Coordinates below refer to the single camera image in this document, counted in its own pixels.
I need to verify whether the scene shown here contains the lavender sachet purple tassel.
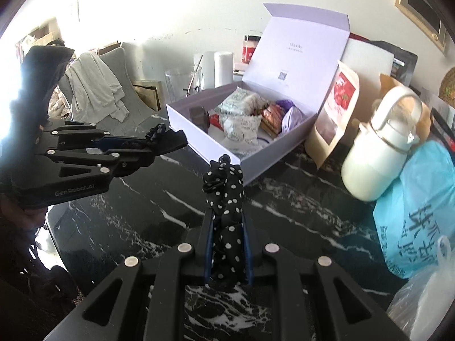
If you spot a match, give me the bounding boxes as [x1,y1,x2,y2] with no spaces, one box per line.
[258,99,307,146]

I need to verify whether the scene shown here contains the woven straw fan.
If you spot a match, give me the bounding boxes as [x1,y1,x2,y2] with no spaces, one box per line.
[439,69,455,103]

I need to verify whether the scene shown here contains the white kettle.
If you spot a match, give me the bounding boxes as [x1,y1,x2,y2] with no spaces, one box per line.
[340,86,423,201]

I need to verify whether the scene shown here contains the clear pastry packet green print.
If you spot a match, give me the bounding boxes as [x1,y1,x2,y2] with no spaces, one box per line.
[218,90,266,115]

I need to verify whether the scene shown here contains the white paper towel roll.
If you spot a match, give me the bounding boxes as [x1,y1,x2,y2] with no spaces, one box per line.
[203,51,234,89]

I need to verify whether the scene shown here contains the blue plastic bag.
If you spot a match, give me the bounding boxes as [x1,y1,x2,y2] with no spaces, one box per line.
[373,108,455,279]

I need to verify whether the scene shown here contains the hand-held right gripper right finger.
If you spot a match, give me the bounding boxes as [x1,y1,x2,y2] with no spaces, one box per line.
[242,209,409,341]

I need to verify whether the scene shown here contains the black fabric hair tie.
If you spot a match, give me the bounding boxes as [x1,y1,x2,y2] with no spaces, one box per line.
[145,123,167,142]

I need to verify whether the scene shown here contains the white foam board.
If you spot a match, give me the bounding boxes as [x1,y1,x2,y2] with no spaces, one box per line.
[341,38,395,89]

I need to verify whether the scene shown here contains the lavender gift box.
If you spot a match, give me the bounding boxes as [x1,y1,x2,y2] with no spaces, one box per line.
[166,3,351,187]

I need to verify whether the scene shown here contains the grey chair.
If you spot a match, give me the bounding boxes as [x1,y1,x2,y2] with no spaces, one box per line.
[59,46,160,121]

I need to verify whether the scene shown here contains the thin copper stick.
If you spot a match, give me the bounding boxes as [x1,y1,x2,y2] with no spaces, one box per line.
[187,55,205,98]

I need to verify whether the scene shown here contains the black foil pouch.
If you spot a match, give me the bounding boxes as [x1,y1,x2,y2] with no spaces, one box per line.
[370,41,418,86]

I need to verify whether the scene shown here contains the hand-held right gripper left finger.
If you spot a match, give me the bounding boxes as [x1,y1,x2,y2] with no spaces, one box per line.
[43,208,217,341]

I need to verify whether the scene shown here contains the clear glass pitcher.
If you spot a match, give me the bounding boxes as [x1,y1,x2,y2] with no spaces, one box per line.
[164,67,203,105]

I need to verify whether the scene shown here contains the black polka dot scrunchie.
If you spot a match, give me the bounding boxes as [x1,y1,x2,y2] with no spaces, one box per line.
[202,154,246,286]

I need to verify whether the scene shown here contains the kraft pouch red label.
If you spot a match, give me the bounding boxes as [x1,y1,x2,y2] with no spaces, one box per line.
[305,60,360,169]

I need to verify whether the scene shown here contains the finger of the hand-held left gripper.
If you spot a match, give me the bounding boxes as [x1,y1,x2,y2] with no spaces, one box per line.
[37,121,157,150]
[21,130,188,185]

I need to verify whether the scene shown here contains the brown snack packet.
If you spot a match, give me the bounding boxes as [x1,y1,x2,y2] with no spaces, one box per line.
[260,103,285,138]

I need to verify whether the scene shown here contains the light wooden picture frame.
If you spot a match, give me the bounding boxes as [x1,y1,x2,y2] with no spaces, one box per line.
[395,0,446,54]

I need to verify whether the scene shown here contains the white plastic bag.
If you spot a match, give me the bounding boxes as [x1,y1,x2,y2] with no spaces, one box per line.
[386,236,455,341]

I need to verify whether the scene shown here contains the white cloth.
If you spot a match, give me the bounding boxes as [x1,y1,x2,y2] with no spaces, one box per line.
[65,51,130,121]

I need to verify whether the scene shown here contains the small dark box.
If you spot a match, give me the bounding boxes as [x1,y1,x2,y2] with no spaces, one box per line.
[189,106,211,134]

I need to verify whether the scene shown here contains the red label jar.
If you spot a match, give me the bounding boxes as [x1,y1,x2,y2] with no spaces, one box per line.
[243,35,262,65]

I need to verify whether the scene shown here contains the printed paper sheet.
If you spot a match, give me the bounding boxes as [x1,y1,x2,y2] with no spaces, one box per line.
[419,85,449,114]

